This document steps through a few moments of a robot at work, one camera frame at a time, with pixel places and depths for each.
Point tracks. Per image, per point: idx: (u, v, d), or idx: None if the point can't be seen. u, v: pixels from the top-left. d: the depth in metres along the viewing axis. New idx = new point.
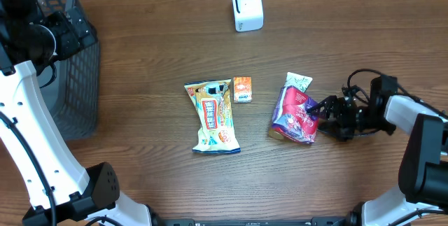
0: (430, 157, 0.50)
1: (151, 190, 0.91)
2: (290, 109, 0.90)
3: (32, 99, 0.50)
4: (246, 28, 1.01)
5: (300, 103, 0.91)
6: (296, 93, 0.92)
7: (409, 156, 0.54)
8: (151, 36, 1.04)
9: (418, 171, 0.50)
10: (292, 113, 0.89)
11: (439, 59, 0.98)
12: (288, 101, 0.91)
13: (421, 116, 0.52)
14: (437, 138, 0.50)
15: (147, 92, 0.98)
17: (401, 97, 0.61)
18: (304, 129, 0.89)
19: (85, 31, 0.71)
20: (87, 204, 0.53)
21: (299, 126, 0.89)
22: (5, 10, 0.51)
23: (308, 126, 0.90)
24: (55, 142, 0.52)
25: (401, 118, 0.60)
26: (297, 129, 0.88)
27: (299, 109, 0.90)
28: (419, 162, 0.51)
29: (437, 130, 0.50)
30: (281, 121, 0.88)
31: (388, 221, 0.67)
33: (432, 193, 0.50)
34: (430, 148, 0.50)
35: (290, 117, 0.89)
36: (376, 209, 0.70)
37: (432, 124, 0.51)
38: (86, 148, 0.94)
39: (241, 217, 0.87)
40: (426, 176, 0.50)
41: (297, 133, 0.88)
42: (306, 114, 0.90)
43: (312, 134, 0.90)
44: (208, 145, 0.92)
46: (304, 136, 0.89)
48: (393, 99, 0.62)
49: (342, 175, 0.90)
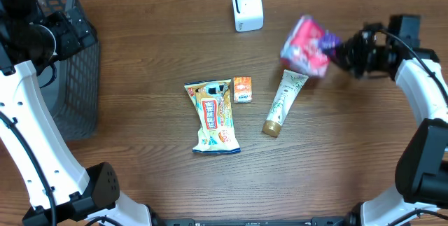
0: (430, 165, 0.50)
1: (151, 190, 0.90)
2: (299, 42, 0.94)
3: (32, 99, 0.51)
4: (246, 28, 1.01)
5: (313, 38, 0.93)
6: (312, 28, 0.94)
7: (407, 157, 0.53)
8: (151, 36, 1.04)
9: (416, 176, 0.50)
10: (301, 46, 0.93)
11: (439, 59, 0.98)
12: (300, 33, 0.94)
13: (428, 123, 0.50)
14: (441, 146, 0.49)
15: (147, 91, 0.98)
17: (414, 66, 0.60)
18: (311, 63, 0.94)
19: (85, 31, 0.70)
20: (87, 204, 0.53)
21: (306, 61, 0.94)
22: (5, 10, 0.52)
23: (317, 61, 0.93)
24: (55, 141, 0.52)
25: (409, 89, 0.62)
26: (302, 63, 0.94)
27: (311, 43, 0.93)
28: (417, 170, 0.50)
29: (442, 139, 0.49)
30: (287, 54, 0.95)
31: (388, 222, 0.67)
33: (426, 196, 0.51)
34: (432, 154, 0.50)
35: (297, 50, 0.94)
36: (374, 211, 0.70)
37: (438, 131, 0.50)
38: (87, 148, 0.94)
39: (241, 217, 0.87)
40: (423, 182, 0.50)
41: (302, 66, 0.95)
42: (316, 49, 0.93)
43: (320, 68, 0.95)
44: (208, 145, 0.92)
46: (310, 69, 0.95)
48: (405, 66, 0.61)
49: (342, 175, 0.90)
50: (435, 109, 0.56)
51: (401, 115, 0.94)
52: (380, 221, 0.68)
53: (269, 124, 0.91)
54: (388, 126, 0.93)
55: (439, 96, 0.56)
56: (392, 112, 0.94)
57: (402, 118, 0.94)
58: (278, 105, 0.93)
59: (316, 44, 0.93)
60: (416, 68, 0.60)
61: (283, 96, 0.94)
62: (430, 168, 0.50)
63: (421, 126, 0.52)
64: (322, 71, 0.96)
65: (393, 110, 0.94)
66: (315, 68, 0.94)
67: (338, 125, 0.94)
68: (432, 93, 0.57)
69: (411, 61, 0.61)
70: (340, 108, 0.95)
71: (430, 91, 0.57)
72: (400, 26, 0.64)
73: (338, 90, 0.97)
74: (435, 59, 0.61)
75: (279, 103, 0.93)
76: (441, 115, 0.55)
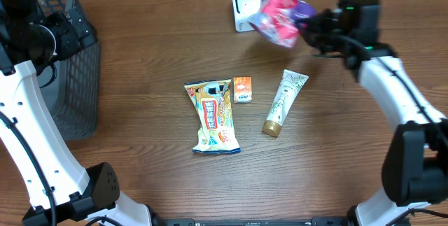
0: (414, 171, 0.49)
1: (151, 190, 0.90)
2: (269, 11, 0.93)
3: (32, 99, 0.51)
4: (246, 28, 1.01)
5: (284, 8, 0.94)
6: None
7: (390, 161, 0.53)
8: (151, 36, 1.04)
9: (402, 184, 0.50)
10: (269, 15, 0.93)
11: (439, 59, 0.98)
12: (271, 1, 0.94)
13: (402, 131, 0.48)
14: (420, 152, 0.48)
15: (147, 91, 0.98)
17: (375, 66, 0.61)
18: (279, 33, 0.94)
19: (85, 31, 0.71)
20: (87, 204, 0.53)
21: (274, 29, 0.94)
22: (5, 10, 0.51)
23: (285, 31, 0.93)
24: (54, 141, 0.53)
25: (376, 89, 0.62)
26: (270, 31, 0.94)
27: (281, 12, 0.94)
28: (402, 178, 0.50)
29: (418, 145, 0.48)
30: (257, 22, 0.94)
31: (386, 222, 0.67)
33: (416, 197, 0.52)
34: (412, 161, 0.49)
35: (265, 18, 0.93)
36: (369, 213, 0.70)
37: (414, 137, 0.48)
38: (87, 148, 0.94)
39: (241, 217, 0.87)
40: (410, 187, 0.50)
41: (271, 35, 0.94)
42: (287, 20, 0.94)
43: (288, 39, 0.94)
44: (208, 145, 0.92)
46: (278, 39, 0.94)
48: (367, 67, 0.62)
49: (342, 175, 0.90)
50: (404, 110, 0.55)
51: None
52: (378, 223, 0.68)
53: (269, 123, 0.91)
54: (388, 126, 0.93)
55: (406, 96, 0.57)
56: None
57: None
58: (278, 105, 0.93)
59: (285, 13, 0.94)
60: (377, 68, 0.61)
61: (283, 96, 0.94)
62: (414, 174, 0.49)
63: (397, 132, 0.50)
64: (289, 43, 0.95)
65: None
66: (283, 38, 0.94)
67: (338, 125, 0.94)
68: (398, 94, 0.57)
69: (372, 61, 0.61)
70: (340, 108, 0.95)
71: (396, 91, 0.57)
72: (362, 17, 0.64)
73: (338, 90, 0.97)
74: (393, 54, 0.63)
75: (279, 103, 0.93)
76: (411, 116, 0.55)
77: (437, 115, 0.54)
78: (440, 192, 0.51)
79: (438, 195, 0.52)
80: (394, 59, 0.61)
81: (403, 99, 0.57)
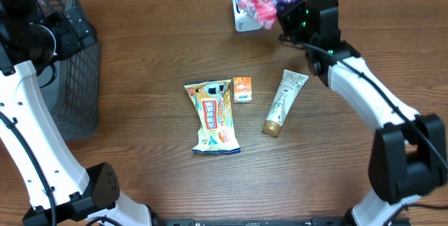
0: (400, 171, 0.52)
1: (151, 190, 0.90)
2: None
3: (32, 99, 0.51)
4: (246, 28, 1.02)
5: None
6: None
7: (375, 166, 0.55)
8: (151, 36, 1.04)
9: (390, 186, 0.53)
10: None
11: (439, 59, 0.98)
12: None
13: (380, 135, 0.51)
14: (400, 151, 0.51)
15: (147, 91, 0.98)
17: (342, 71, 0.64)
18: (258, 13, 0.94)
19: (85, 31, 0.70)
20: (87, 205, 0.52)
21: (253, 8, 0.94)
22: (5, 11, 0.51)
23: (265, 13, 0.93)
24: (54, 141, 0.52)
25: (346, 93, 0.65)
26: (250, 10, 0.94)
27: None
28: (390, 180, 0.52)
29: (397, 145, 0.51)
30: None
31: (383, 220, 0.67)
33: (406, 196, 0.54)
34: (395, 162, 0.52)
35: None
36: (367, 213, 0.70)
37: (393, 138, 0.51)
38: (87, 148, 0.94)
39: (241, 217, 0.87)
40: (398, 189, 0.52)
41: (251, 13, 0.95)
42: (267, 1, 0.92)
43: (267, 21, 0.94)
44: (208, 145, 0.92)
46: (257, 18, 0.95)
48: (334, 71, 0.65)
49: (342, 175, 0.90)
50: (379, 112, 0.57)
51: None
52: (376, 222, 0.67)
53: (269, 124, 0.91)
54: None
55: (378, 96, 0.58)
56: None
57: None
58: (278, 105, 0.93)
59: None
60: (344, 72, 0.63)
61: (283, 96, 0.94)
62: (399, 174, 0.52)
63: (375, 137, 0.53)
64: (269, 25, 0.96)
65: None
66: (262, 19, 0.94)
67: (338, 125, 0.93)
68: (368, 95, 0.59)
69: (338, 65, 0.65)
70: (340, 108, 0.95)
71: (366, 93, 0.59)
72: (320, 24, 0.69)
73: None
74: (356, 54, 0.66)
75: (279, 103, 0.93)
76: (388, 117, 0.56)
77: (410, 112, 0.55)
78: (428, 187, 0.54)
79: (425, 188, 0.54)
80: (359, 60, 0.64)
81: (374, 99, 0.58)
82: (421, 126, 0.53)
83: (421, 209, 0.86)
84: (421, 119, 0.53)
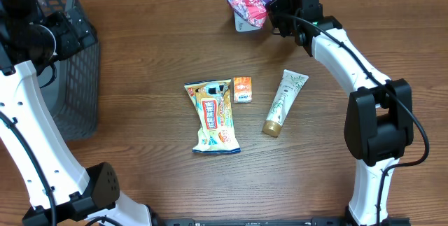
0: (370, 131, 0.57)
1: (151, 190, 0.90)
2: None
3: (32, 99, 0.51)
4: (246, 28, 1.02)
5: None
6: None
7: (350, 126, 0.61)
8: (151, 36, 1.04)
9: (362, 144, 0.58)
10: None
11: (439, 59, 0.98)
12: None
13: (354, 98, 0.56)
14: (372, 112, 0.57)
15: (147, 91, 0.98)
17: (323, 40, 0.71)
18: (249, 12, 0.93)
19: (85, 31, 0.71)
20: (87, 204, 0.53)
21: (245, 8, 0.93)
22: (5, 11, 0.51)
23: (257, 12, 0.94)
24: (54, 140, 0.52)
25: (328, 61, 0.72)
26: (241, 8, 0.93)
27: None
28: (362, 138, 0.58)
29: (369, 106, 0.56)
30: None
31: (374, 202, 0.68)
33: (376, 153, 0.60)
34: (367, 122, 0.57)
35: None
36: (359, 201, 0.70)
37: (365, 101, 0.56)
38: (87, 148, 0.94)
39: (241, 217, 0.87)
40: (369, 146, 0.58)
41: (241, 12, 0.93)
42: (258, 1, 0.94)
43: (257, 19, 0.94)
44: (208, 145, 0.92)
46: (248, 18, 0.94)
48: (317, 41, 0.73)
49: (341, 175, 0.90)
50: (355, 78, 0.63)
51: None
52: (369, 207, 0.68)
53: (269, 124, 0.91)
54: None
55: (353, 63, 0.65)
56: None
57: None
58: (278, 105, 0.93)
59: None
60: (324, 41, 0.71)
61: (283, 96, 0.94)
62: (370, 133, 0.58)
63: (350, 100, 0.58)
64: (259, 24, 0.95)
65: None
66: (253, 18, 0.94)
67: (338, 125, 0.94)
68: (346, 62, 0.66)
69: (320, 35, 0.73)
70: (340, 108, 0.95)
71: (344, 60, 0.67)
72: None
73: (338, 90, 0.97)
74: (337, 26, 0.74)
75: (279, 103, 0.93)
76: (361, 82, 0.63)
77: (383, 78, 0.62)
78: (397, 145, 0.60)
79: (395, 147, 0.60)
80: (340, 31, 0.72)
81: (351, 66, 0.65)
82: (390, 91, 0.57)
83: (421, 209, 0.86)
84: (392, 84, 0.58)
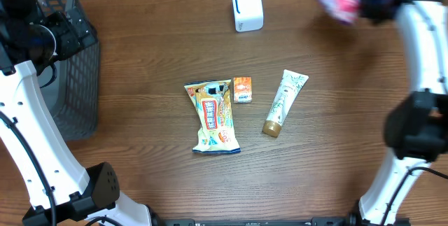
0: (413, 132, 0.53)
1: (151, 190, 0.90)
2: None
3: (32, 99, 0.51)
4: (246, 28, 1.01)
5: None
6: None
7: (395, 116, 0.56)
8: (151, 36, 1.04)
9: (399, 137, 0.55)
10: None
11: None
12: None
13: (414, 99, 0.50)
14: (425, 119, 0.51)
15: (147, 92, 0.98)
17: (415, 15, 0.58)
18: (337, 6, 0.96)
19: (85, 31, 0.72)
20: (87, 204, 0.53)
21: (332, 0, 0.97)
22: (5, 10, 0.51)
23: (344, 4, 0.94)
24: (54, 140, 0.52)
25: (405, 32, 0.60)
26: (327, 1, 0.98)
27: None
28: (400, 133, 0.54)
29: (425, 113, 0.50)
30: None
31: (386, 201, 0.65)
33: (409, 152, 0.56)
34: (414, 124, 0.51)
35: None
36: (373, 194, 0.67)
37: (422, 106, 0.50)
38: (87, 148, 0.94)
39: (241, 217, 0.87)
40: (404, 143, 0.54)
41: (330, 4, 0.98)
42: None
43: (345, 12, 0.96)
44: (208, 145, 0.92)
46: (336, 10, 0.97)
48: (407, 11, 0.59)
49: (341, 175, 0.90)
50: (425, 73, 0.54)
51: None
52: (379, 204, 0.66)
53: (269, 124, 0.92)
54: None
55: (432, 53, 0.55)
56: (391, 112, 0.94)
57: None
58: (278, 105, 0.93)
59: None
60: (414, 15, 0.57)
61: (283, 97, 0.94)
62: (411, 134, 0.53)
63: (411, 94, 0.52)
64: (347, 15, 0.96)
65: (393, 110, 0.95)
66: (340, 10, 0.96)
67: (339, 125, 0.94)
68: (425, 49, 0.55)
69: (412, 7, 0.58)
70: (340, 108, 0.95)
71: (423, 45, 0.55)
72: None
73: (338, 90, 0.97)
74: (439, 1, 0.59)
75: (279, 103, 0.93)
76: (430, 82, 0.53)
77: None
78: (433, 154, 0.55)
79: (429, 153, 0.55)
80: (438, 7, 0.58)
81: (428, 58, 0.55)
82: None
83: (421, 209, 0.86)
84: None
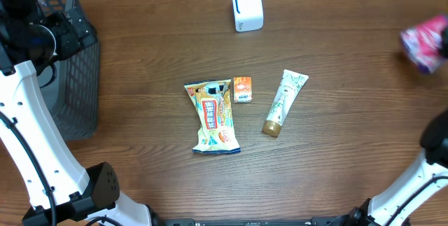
0: None
1: (151, 190, 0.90)
2: (421, 28, 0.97)
3: (32, 99, 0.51)
4: (246, 28, 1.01)
5: (435, 30, 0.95)
6: (439, 22, 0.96)
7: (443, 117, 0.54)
8: (151, 36, 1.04)
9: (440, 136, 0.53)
10: (418, 31, 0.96)
11: None
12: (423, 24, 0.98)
13: None
14: None
15: (147, 92, 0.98)
17: None
18: (420, 49, 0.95)
19: (85, 31, 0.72)
20: (87, 204, 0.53)
21: (416, 43, 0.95)
22: (5, 11, 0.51)
23: (427, 49, 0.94)
24: (54, 141, 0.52)
25: None
26: (409, 43, 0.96)
27: (429, 31, 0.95)
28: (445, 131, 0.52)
29: None
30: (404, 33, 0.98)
31: (398, 203, 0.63)
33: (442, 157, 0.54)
34: None
35: (412, 31, 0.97)
36: (386, 194, 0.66)
37: None
38: (87, 148, 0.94)
39: (241, 217, 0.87)
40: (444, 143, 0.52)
41: (410, 47, 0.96)
42: (435, 39, 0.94)
43: (427, 57, 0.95)
44: (208, 145, 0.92)
46: (416, 54, 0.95)
48: None
49: (341, 175, 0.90)
50: None
51: (400, 116, 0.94)
52: (389, 205, 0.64)
53: (269, 123, 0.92)
54: (388, 126, 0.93)
55: None
56: (391, 112, 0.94)
57: (402, 119, 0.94)
58: (278, 105, 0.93)
59: (435, 35, 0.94)
60: None
61: (283, 97, 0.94)
62: None
63: None
64: (428, 61, 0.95)
65: (393, 110, 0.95)
66: (421, 54, 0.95)
67: (339, 125, 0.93)
68: None
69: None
70: (340, 108, 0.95)
71: None
72: None
73: (338, 90, 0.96)
74: None
75: (279, 103, 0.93)
76: None
77: None
78: None
79: None
80: None
81: None
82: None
83: (422, 209, 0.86)
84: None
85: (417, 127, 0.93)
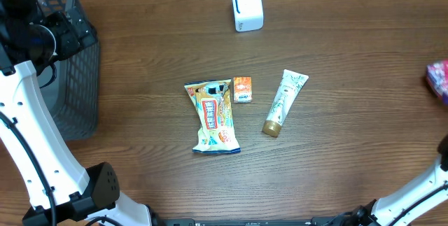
0: None
1: (151, 190, 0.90)
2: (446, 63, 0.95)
3: (32, 99, 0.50)
4: (246, 28, 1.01)
5: None
6: None
7: None
8: (151, 36, 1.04)
9: None
10: (443, 64, 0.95)
11: (439, 59, 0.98)
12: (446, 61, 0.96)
13: None
14: None
15: (147, 91, 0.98)
17: None
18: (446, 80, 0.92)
19: (85, 31, 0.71)
20: (87, 204, 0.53)
21: (442, 75, 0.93)
22: (5, 11, 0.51)
23: None
24: (54, 141, 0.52)
25: None
26: (437, 74, 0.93)
27: None
28: None
29: None
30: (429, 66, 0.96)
31: (404, 207, 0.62)
33: None
34: None
35: (439, 64, 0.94)
36: (393, 196, 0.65)
37: None
38: (87, 148, 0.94)
39: (241, 217, 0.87)
40: None
41: (436, 78, 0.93)
42: None
43: None
44: (208, 145, 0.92)
46: (442, 85, 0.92)
48: None
49: (342, 175, 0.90)
50: None
51: (400, 116, 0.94)
52: (395, 207, 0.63)
53: (269, 123, 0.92)
54: (388, 126, 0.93)
55: None
56: (391, 112, 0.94)
57: (402, 118, 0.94)
58: (278, 105, 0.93)
59: None
60: None
61: (283, 97, 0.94)
62: None
63: None
64: None
65: (393, 110, 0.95)
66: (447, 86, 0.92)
67: (339, 125, 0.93)
68: None
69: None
70: (340, 108, 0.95)
71: None
72: None
73: (338, 90, 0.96)
74: None
75: (279, 103, 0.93)
76: None
77: None
78: None
79: None
80: None
81: None
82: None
83: None
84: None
85: (417, 127, 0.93)
